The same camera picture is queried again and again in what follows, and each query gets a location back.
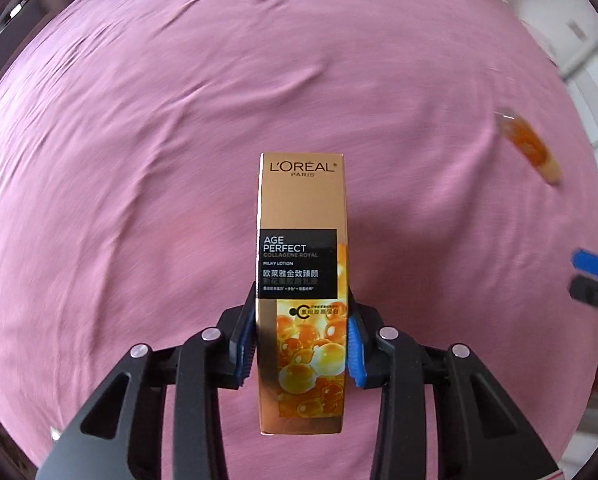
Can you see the amber clear tube package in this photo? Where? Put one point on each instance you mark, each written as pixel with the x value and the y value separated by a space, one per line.
pixel 529 147

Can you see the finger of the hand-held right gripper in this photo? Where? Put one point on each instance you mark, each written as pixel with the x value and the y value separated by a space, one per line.
pixel 596 292
pixel 594 262

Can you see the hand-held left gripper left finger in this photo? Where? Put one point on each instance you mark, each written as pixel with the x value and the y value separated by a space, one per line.
pixel 246 350

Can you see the pink bed sheet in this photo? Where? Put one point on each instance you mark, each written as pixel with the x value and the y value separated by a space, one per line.
pixel 229 110

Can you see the gold lotion box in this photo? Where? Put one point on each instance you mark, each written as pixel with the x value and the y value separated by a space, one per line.
pixel 304 270

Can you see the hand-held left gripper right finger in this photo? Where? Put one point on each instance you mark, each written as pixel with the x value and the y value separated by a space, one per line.
pixel 355 355

